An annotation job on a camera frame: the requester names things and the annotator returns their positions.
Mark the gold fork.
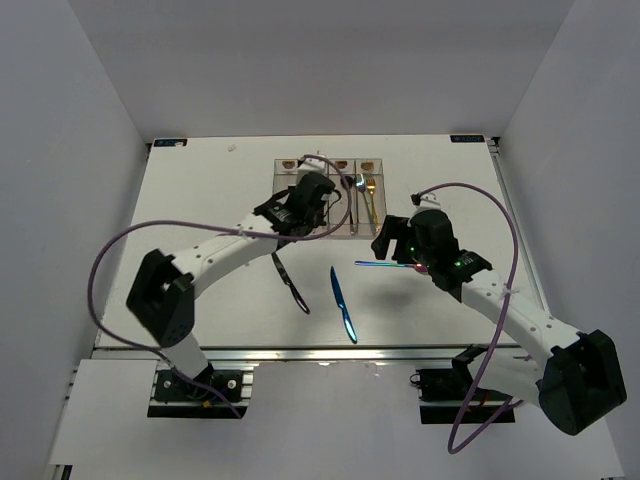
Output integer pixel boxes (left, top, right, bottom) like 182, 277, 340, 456
365, 175, 381, 234

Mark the black iridescent knife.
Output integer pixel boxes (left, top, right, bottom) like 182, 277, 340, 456
271, 253, 310, 315

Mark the black spoon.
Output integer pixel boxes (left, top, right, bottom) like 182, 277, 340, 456
342, 175, 357, 236

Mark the blue knife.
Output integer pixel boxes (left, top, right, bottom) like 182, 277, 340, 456
330, 266, 358, 344

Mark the iridescent fork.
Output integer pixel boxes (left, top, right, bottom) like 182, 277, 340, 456
355, 174, 377, 233

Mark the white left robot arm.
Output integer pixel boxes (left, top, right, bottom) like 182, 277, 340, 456
126, 155, 336, 399

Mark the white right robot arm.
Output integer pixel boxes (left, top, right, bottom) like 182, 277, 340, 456
371, 195, 627, 436

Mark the iridescent rainbow spoon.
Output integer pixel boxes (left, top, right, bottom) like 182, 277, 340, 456
354, 260, 428, 274

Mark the clear container far left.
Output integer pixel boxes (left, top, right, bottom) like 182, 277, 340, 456
272, 158, 299, 199

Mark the right table corner label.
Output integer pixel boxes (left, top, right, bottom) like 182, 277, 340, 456
449, 134, 485, 143

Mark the table corner label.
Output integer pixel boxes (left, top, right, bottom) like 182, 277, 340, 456
153, 138, 188, 148
449, 134, 485, 143

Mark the left table corner label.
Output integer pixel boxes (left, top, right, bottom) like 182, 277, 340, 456
153, 138, 188, 148

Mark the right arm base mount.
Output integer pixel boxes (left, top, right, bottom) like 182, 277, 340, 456
409, 368, 507, 426

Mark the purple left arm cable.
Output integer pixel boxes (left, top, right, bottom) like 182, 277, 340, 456
88, 152, 354, 419

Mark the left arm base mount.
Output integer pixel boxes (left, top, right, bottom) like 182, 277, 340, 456
147, 368, 253, 420

